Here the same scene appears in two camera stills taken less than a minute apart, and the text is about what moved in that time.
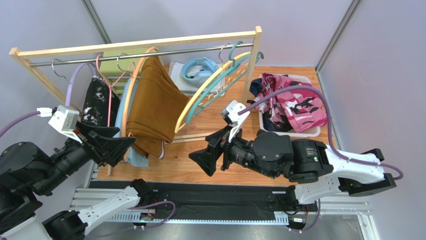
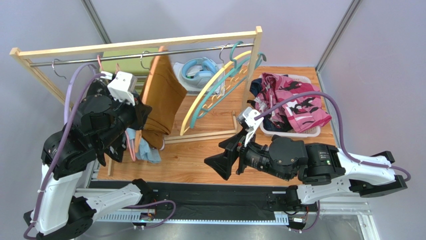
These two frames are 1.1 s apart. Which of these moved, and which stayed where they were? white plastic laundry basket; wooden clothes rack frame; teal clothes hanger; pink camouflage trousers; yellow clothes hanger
Moved: yellow clothes hanger; teal clothes hanger
Stayed: wooden clothes rack frame; pink camouflage trousers; white plastic laundry basket
